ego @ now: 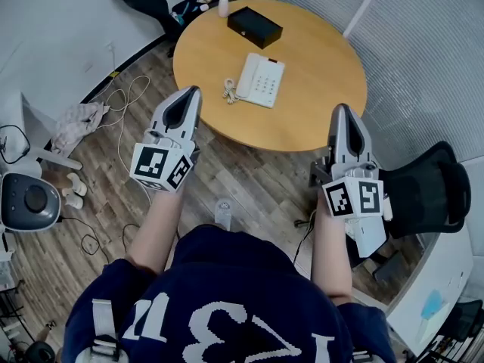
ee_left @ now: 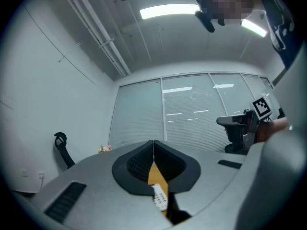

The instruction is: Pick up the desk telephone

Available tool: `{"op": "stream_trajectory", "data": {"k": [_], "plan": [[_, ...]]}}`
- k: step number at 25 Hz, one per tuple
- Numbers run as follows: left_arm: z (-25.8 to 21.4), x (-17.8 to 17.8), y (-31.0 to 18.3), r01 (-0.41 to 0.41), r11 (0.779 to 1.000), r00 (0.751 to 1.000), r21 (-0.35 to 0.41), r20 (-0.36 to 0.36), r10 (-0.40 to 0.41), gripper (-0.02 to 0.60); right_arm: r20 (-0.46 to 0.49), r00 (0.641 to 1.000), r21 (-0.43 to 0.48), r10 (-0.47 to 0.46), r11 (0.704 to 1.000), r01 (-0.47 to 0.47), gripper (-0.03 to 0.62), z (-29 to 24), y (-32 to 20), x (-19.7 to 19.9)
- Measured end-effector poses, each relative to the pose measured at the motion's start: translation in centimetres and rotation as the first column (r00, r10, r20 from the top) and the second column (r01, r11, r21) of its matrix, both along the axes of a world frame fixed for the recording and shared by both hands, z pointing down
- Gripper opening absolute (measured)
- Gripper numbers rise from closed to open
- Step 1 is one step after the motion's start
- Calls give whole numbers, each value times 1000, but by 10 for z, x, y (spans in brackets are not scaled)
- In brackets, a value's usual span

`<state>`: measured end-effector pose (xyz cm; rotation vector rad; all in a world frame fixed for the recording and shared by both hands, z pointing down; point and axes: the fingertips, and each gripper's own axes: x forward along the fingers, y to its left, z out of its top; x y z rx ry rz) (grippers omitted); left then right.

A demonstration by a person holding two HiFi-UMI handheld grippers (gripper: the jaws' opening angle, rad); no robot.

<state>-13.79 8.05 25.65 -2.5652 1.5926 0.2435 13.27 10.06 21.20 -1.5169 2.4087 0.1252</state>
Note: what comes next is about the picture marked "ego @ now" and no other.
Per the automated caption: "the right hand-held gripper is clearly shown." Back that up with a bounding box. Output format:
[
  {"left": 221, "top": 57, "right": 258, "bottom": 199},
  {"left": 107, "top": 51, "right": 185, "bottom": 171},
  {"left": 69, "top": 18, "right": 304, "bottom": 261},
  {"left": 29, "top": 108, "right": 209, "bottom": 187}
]
[{"left": 309, "top": 103, "right": 385, "bottom": 219}]

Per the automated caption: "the person's navy printed shirt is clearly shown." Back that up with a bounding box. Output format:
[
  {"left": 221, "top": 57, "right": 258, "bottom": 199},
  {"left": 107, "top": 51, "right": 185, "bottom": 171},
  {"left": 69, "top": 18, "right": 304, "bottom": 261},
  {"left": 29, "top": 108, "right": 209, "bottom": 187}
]
[{"left": 62, "top": 223, "right": 398, "bottom": 363}]

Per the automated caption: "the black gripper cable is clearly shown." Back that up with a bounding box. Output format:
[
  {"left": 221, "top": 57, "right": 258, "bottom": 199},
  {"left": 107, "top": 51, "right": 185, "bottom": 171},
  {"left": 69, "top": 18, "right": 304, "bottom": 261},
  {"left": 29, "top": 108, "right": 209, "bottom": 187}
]
[{"left": 293, "top": 209, "right": 318, "bottom": 266}]

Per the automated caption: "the blue face mask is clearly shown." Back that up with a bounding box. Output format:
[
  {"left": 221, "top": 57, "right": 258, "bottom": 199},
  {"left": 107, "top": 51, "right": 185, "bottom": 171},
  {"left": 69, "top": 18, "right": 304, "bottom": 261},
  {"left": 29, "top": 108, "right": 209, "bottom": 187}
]
[{"left": 419, "top": 289, "right": 445, "bottom": 321}]

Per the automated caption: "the white desk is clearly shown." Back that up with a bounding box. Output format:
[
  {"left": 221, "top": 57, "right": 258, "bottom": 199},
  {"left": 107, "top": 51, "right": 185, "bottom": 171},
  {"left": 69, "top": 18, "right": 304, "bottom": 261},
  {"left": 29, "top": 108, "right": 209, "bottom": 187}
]
[{"left": 385, "top": 232, "right": 476, "bottom": 357}]

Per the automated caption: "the black looped cable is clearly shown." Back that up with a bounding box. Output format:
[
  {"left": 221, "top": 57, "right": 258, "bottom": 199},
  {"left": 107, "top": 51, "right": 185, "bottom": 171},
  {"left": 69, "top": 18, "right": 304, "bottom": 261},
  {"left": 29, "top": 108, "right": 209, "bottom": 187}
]
[{"left": 0, "top": 124, "right": 32, "bottom": 166}]

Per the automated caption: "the white furniture piece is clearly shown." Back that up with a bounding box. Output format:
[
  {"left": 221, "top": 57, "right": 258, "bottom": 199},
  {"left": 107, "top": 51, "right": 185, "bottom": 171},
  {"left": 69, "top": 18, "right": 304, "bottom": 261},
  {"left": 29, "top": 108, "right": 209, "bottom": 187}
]
[{"left": 0, "top": 92, "right": 83, "bottom": 173}]

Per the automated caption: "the person's left forearm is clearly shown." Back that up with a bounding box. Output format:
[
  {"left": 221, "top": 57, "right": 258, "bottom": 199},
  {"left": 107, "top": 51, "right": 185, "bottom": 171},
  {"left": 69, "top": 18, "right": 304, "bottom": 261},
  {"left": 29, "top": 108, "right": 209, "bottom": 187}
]
[{"left": 124, "top": 187, "right": 183, "bottom": 276}]

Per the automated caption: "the person's gray shoe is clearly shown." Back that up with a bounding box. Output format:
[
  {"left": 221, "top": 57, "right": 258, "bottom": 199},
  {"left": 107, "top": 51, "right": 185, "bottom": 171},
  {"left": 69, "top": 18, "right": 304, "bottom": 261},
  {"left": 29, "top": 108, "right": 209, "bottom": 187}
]
[{"left": 214, "top": 198, "right": 233, "bottom": 229}]

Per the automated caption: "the white telephone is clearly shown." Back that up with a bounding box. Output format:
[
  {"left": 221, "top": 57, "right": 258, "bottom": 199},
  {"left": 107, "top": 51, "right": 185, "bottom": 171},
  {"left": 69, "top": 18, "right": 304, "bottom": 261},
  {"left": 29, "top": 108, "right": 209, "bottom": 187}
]
[{"left": 234, "top": 52, "right": 286, "bottom": 110}]

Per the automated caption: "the white floor cable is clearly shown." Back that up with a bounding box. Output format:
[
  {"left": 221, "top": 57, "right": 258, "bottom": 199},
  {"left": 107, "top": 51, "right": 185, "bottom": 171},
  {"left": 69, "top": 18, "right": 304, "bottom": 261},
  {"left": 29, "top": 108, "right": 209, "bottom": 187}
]
[{"left": 93, "top": 74, "right": 153, "bottom": 206}]

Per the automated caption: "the white and gray appliance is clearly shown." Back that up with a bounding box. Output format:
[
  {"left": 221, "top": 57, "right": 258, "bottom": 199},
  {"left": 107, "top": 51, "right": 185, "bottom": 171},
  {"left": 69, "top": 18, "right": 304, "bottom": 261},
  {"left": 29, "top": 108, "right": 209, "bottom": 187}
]
[{"left": 0, "top": 172, "right": 62, "bottom": 234}]

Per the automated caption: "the small white bottle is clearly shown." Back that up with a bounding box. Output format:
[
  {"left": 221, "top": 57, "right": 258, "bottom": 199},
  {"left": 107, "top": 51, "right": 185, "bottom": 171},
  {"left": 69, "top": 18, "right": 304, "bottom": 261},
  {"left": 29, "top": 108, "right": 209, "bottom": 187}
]
[{"left": 381, "top": 192, "right": 394, "bottom": 223}]

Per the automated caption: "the white box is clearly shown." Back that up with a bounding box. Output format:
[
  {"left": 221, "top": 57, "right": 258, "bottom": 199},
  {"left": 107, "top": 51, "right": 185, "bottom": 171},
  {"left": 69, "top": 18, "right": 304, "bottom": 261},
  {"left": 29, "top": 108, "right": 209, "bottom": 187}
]
[{"left": 345, "top": 216, "right": 389, "bottom": 259}]

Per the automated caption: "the person's right forearm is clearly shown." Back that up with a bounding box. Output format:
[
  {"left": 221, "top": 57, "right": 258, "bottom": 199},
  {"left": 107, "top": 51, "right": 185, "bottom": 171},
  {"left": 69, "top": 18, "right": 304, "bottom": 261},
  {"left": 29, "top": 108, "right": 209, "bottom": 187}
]
[{"left": 309, "top": 197, "right": 355, "bottom": 305}]

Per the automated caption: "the black rectangular box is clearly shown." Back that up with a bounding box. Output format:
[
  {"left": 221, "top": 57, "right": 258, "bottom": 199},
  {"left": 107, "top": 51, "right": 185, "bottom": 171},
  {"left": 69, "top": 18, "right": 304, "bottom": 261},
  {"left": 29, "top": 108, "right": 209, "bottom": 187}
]
[{"left": 226, "top": 6, "right": 284, "bottom": 50}]

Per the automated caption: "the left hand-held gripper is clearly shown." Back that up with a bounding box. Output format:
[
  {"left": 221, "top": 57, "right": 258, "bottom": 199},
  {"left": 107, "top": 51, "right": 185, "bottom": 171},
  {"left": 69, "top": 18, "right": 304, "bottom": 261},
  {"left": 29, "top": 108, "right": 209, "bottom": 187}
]
[{"left": 129, "top": 85, "right": 203, "bottom": 194}]

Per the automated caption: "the black floor cable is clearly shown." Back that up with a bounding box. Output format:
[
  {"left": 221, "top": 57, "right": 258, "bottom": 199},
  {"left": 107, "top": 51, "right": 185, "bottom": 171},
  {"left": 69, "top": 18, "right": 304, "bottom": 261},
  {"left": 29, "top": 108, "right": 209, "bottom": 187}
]
[{"left": 56, "top": 216, "right": 141, "bottom": 257}]

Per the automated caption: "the black mesh office chair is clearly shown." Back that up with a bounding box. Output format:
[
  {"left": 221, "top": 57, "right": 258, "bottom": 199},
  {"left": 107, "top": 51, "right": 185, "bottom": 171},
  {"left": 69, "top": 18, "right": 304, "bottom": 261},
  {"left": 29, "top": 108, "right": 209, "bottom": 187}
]
[{"left": 372, "top": 141, "right": 473, "bottom": 275}]

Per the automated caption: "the crumpled pinkish cloth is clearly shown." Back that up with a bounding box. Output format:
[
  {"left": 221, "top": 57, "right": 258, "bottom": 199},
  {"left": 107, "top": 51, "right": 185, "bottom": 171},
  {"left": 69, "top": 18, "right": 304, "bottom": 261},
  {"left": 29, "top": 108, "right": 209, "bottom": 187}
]
[{"left": 51, "top": 102, "right": 111, "bottom": 158}]

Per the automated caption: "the gray chest strap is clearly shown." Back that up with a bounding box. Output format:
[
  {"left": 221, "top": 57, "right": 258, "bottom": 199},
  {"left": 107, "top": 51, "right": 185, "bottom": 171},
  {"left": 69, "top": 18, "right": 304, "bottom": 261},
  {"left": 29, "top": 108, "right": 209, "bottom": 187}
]
[{"left": 91, "top": 299, "right": 120, "bottom": 363}]

